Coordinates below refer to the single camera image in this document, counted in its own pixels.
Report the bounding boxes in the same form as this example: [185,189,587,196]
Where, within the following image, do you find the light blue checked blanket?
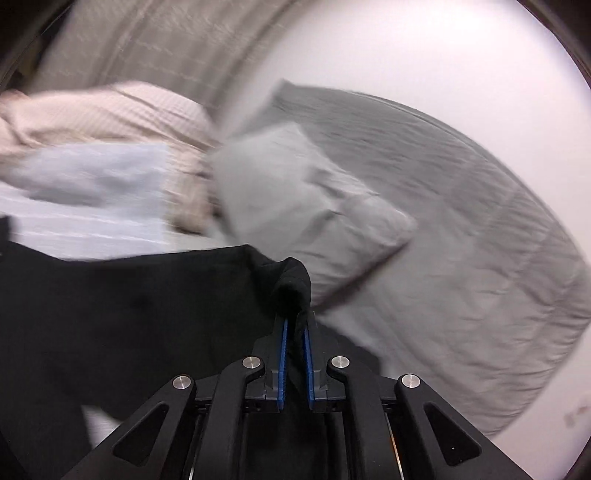
[0,141,218,448]

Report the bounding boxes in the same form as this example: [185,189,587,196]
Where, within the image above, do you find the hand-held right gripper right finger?
[302,313,532,480]

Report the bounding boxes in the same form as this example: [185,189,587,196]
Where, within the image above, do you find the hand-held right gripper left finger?
[60,316,291,480]

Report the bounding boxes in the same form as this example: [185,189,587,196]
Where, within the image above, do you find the beige striped duvet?
[0,80,221,234]

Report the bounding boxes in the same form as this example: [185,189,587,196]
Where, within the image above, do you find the grey pillow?
[210,124,419,311]

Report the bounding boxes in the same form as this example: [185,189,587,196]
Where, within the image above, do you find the black garment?
[0,217,384,480]

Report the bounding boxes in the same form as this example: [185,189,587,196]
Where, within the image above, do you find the beige dotted curtain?
[36,0,301,118]

